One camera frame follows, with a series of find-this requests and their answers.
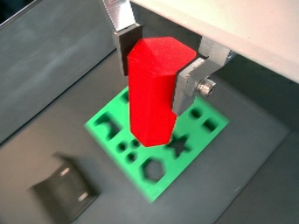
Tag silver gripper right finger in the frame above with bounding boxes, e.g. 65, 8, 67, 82
172, 37, 235, 116

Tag black curved holder stand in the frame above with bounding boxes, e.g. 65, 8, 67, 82
31, 152, 100, 224

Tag red hexagon prism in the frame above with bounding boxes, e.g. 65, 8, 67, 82
127, 37, 196, 147

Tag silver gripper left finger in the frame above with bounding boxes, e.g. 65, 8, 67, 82
101, 0, 143, 76

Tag green shape sorter block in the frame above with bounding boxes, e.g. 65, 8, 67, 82
85, 89, 230, 202

